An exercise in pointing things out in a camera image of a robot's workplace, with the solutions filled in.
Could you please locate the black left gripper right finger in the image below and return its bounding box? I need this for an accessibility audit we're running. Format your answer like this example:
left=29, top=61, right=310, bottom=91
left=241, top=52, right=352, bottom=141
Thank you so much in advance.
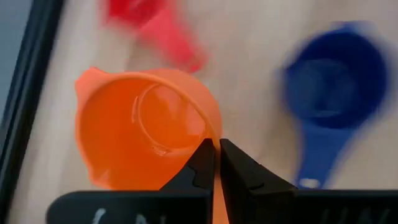
left=219, top=138, right=398, bottom=224

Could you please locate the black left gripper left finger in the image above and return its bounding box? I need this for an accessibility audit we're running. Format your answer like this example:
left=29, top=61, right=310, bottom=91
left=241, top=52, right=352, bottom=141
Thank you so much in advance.
left=46, top=138, right=216, bottom=224

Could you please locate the orange plastic measuring cup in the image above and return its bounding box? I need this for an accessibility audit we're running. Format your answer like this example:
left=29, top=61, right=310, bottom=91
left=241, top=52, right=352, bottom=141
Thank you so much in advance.
left=73, top=66, right=230, bottom=224

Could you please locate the blue plastic measuring cup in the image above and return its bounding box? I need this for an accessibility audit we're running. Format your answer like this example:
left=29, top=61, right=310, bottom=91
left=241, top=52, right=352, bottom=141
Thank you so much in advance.
left=278, top=21, right=392, bottom=190

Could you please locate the red plastic measuring cup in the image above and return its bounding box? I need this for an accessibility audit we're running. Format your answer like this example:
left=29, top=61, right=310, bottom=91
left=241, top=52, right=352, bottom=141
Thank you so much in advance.
left=101, top=0, right=208, bottom=74

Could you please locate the black metal table frame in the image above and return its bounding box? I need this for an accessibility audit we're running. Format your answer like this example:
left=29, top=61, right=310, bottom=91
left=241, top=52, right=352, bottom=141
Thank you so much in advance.
left=0, top=0, right=65, bottom=220

